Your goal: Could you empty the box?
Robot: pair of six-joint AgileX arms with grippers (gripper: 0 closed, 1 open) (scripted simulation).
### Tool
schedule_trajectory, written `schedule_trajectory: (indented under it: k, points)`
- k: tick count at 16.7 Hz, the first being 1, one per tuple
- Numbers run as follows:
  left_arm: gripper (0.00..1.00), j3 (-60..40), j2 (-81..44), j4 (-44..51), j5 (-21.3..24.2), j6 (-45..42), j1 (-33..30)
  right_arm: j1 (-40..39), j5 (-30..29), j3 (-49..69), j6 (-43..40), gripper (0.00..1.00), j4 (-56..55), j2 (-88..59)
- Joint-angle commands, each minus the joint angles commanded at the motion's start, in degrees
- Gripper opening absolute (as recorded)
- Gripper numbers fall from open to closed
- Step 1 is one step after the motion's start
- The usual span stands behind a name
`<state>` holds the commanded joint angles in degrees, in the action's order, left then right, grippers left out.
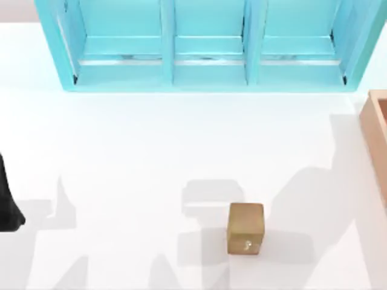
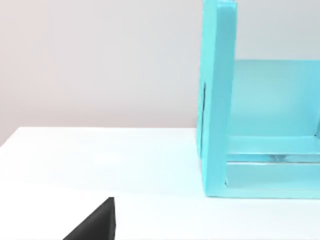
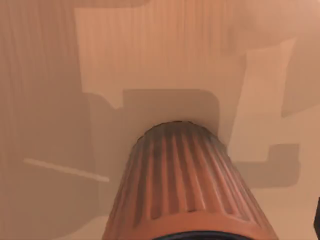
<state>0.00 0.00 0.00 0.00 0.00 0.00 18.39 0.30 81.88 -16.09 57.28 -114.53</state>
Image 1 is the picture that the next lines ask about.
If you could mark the light blue rack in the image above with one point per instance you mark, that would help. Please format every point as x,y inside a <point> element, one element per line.
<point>211,77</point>

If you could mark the brown bread loaf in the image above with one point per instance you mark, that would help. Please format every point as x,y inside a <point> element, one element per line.
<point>245,225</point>

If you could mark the salmon-coloured box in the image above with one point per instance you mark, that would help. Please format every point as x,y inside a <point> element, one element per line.
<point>375,133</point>

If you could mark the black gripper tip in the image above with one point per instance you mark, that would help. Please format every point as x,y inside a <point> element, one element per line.
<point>7,208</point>

